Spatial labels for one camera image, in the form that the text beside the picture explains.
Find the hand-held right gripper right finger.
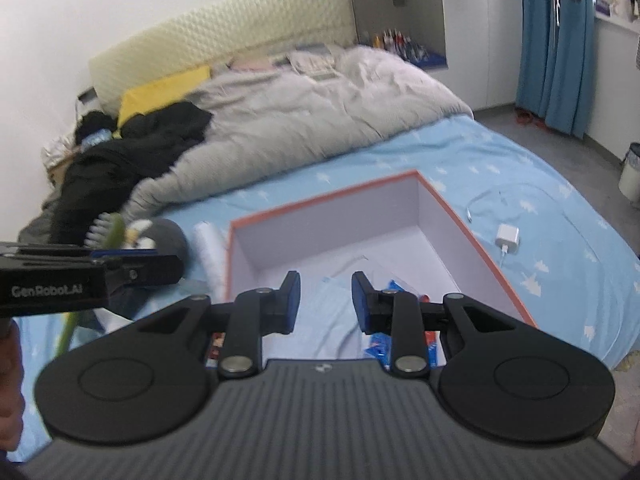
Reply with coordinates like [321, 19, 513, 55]
[351, 271, 521, 380]

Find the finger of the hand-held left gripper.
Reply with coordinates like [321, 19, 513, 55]
[90, 250, 185, 295]

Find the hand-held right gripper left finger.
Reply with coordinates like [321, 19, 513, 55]
[135, 270, 301, 380]

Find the grey penguin plush toy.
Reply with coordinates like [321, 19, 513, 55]
[122, 218, 190, 281]

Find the orange cardboard box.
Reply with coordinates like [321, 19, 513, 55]
[225, 170, 539, 367]

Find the person's left hand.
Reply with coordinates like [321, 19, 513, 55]
[0, 319, 26, 453]

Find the blue snack packet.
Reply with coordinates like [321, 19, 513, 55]
[364, 280, 442, 368]

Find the white spray bottle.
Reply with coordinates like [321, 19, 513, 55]
[194, 221, 229, 307]

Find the black clothing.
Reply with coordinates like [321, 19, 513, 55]
[50, 101, 215, 247]

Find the white charger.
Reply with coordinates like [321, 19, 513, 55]
[495, 225, 521, 254]

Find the yellow pillow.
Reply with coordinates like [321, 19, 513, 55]
[112, 65, 212, 139]

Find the grey duvet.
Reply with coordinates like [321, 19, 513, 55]
[122, 45, 474, 227]

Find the patterned pillow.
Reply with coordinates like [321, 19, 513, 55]
[285, 44, 342, 82]

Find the cream padded headboard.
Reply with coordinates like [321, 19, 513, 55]
[89, 0, 359, 112]

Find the row of small bottles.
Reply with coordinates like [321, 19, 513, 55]
[371, 27, 432, 59]

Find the white trash bin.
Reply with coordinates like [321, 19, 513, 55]
[618, 142, 640, 207]

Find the blue curtain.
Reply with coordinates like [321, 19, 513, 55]
[515, 0, 599, 139]

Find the white charging cable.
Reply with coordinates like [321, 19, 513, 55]
[465, 187, 517, 269]

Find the red cord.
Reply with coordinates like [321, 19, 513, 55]
[516, 106, 547, 129]

